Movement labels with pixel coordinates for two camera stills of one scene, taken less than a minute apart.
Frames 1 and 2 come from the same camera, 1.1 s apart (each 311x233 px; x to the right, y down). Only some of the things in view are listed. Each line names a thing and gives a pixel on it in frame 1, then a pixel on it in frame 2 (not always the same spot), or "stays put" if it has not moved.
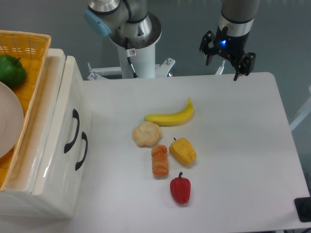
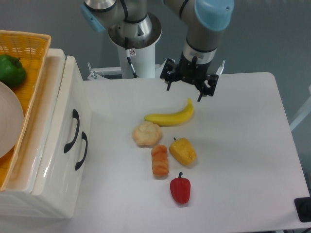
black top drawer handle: (75, 114) stays put
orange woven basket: (31, 48) stays put
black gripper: (231, 46) to (193, 73)
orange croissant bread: (160, 160) stays put
